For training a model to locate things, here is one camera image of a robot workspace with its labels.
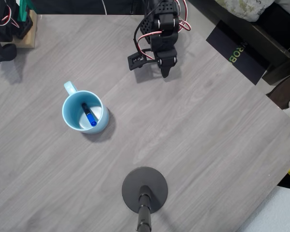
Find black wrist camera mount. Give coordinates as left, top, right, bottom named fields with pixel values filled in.
left=127, top=49, right=158, bottom=71

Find dark round stool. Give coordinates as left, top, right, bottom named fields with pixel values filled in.
left=265, top=70, right=290, bottom=112

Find blue marker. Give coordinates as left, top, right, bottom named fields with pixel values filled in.
left=81, top=102, right=98, bottom=127

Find light wooden board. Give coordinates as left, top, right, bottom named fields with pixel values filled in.
left=0, top=9, right=37, bottom=50

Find light blue ceramic mug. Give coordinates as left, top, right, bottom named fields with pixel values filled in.
left=61, top=81, right=110, bottom=135

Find green clamp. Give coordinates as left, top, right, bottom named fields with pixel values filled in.
left=17, top=0, right=37, bottom=23

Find green patterned white pillow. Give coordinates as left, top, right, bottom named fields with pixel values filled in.
left=214, top=0, right=276, bottom=23

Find black leader arm handle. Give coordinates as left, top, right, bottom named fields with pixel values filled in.
left=0, top=42, right=17, bottom=72

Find red white servo cable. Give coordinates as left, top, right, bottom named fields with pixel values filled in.
left=0, top=0, right=20, bottom=29
left=137, top=30, right=163, bottom=60
left=177, top=0, right=192, bottom=32

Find black round-base camera stand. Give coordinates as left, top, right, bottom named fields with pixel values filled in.
left=121, top=166, right=169, bottom=232

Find pale blue blanket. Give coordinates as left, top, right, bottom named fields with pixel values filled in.
left=235, top=185, right=290, bottom=232

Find black camera cable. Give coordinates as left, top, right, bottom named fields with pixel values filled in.
left=133, top=13, right=149, bottom=53

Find black box green letters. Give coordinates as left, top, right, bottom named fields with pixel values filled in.
left=205, top=19, right=273, bottom=86

